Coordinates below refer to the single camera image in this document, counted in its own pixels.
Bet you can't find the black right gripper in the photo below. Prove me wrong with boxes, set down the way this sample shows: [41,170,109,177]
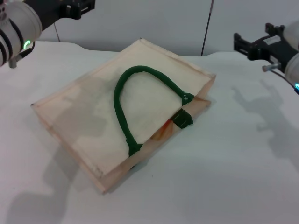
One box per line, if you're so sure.
[234,22,299,70]

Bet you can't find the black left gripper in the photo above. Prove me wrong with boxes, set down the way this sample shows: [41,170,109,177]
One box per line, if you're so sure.
[29,0,97,32]

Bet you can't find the beige tote bag green handles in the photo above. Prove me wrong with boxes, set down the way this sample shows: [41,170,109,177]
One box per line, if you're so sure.
[30,37,217,195]

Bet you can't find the orange striped bread loaf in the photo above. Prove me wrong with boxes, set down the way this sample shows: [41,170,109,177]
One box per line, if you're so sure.
[151,120,175,142]

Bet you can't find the right arm connector cable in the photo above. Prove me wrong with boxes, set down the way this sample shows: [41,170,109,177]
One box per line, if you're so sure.
[262,62,299,94]

